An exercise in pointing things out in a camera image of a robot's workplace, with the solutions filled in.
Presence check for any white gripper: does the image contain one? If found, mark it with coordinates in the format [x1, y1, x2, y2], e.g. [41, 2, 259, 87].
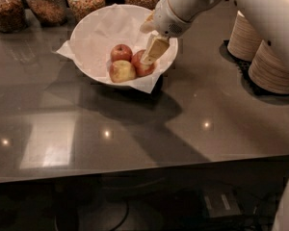
[140, 0, 192, 64]

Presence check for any red apple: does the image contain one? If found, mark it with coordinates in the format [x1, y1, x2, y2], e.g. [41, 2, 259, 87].
[110, 44, 133, 62]
[131, 50, 155, 77]

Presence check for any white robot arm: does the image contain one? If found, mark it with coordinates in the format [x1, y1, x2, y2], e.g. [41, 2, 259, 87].
[140, 0, 289, 70]

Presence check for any red apple back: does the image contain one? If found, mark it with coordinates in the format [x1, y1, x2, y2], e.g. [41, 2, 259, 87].
[110, 44, 133, 62]

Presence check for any yellow-red apple front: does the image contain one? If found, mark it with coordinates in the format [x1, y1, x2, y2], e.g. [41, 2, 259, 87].
[109, 60, 136, 83]

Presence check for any white bowl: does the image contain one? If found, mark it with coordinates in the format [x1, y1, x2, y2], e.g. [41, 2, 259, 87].
[69, 4, 179, 88]

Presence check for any white paper liner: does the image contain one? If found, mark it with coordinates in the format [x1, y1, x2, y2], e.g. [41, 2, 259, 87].
[56, 3, 177, 94]

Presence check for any back stack of paper bowls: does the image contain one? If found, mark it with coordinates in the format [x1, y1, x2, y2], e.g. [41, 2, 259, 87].
[227, 11, 262, 62]

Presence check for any black rubber mat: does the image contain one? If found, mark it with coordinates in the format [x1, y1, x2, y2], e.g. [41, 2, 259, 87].
[227, 52, 286, 97]

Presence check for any glass cereal jar far left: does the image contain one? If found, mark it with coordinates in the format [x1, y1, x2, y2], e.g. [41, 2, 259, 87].
[0, 0, 27, 33]

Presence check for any dark box under table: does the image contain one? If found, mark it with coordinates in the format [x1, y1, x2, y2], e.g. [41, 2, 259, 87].
[202, 190, 243, 218]

